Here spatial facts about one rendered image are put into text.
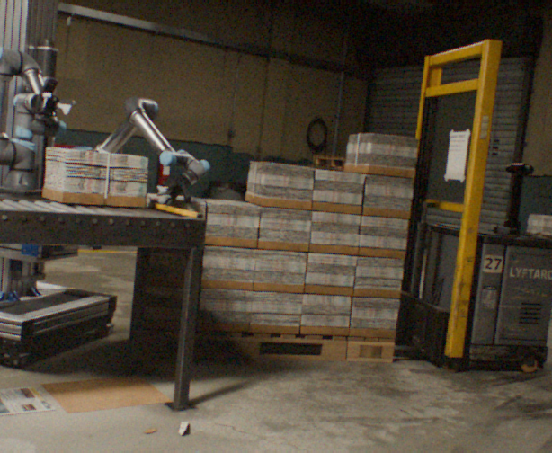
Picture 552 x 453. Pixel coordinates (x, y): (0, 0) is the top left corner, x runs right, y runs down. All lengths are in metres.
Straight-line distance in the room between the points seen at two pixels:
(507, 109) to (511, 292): 6.85
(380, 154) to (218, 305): 1.22
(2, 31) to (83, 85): 6.63
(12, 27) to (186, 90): 7.42
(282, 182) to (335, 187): 0.30
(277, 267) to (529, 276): 1.48
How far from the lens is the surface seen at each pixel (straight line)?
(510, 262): 4.25
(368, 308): 4.06
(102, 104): 10.59
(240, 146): 11.62
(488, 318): 4.24
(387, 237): 4.03
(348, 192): 3.92
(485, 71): 4.07
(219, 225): 3.74
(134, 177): 3.20
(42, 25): 3.94
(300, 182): 3.83
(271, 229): 3.80
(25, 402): 3.09
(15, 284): 3.91
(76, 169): 3.11
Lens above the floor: 1.04
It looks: 5 degrees down
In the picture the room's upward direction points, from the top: 6 degrees clockwise
